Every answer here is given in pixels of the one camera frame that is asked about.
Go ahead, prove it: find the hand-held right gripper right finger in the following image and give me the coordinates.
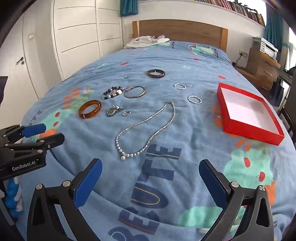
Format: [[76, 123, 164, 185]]
[[199, 159, 275, 241]]

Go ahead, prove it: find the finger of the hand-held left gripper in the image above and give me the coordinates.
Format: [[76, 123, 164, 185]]
[[0, 123, 47, 145], [5, 133, 65, 154]]

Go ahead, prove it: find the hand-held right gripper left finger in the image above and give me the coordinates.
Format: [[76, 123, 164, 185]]
[[27, 158, 103, 241]]

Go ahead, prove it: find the amber bangle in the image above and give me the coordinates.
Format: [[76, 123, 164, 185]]
[[78, 100, 102, 120]]

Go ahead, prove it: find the silver pendant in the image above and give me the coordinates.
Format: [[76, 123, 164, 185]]
[[106, 105, 124, 117]]

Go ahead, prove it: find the beaded bracelet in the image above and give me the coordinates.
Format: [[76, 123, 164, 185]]
[[102, 86, 126, 100]]

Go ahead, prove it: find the red-rimmed white tray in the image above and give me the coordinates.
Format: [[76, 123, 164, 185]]
[[217, 83, 285, 146]]

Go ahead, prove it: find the person's left hand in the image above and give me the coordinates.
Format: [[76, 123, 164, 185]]
[[6, 178, 24, 217]]

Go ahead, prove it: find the blue printed blanket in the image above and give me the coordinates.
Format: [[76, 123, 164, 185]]
[[21, 40, 296, 241]]

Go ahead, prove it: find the white door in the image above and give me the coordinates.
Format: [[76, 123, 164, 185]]
[[0, 16, 40, 106]]

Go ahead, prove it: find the thin silver bangle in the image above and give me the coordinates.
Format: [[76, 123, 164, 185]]
[[123, 86, 147, 99]]

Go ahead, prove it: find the white wardrobe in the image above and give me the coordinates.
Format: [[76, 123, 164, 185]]
[[52, 0, 123, 81]]

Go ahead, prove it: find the low wooden nightstand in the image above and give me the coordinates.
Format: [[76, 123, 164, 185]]
[[233, 66, 271, 98]]

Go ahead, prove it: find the dark brown bangle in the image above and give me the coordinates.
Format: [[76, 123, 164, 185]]
[[146, 69, 166, 79]]

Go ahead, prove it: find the black office chair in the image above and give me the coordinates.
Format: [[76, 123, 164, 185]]
[[276, 66, 296, 133]]

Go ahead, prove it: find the wooden drawer chest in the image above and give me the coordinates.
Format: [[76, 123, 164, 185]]
[[245, 47, 281, 91]]

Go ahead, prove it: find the white cloth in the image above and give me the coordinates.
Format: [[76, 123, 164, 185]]
[[124, 35, 173, 49]]

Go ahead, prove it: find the white printer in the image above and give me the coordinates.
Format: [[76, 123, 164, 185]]
[[253, 37, 278, 61]]

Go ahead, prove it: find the short teal curtain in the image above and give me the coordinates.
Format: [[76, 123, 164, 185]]
[[120, 0, 138, 17]]

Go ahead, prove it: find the wooden headboard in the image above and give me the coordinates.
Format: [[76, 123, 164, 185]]
[[132, 19, 228, 52]]

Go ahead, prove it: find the long teal curtain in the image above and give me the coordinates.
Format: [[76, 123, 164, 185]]
[[265, 5, 290, 64]]

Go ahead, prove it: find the row of books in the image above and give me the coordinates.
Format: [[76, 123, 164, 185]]
[[194, 0, 266, 26]]

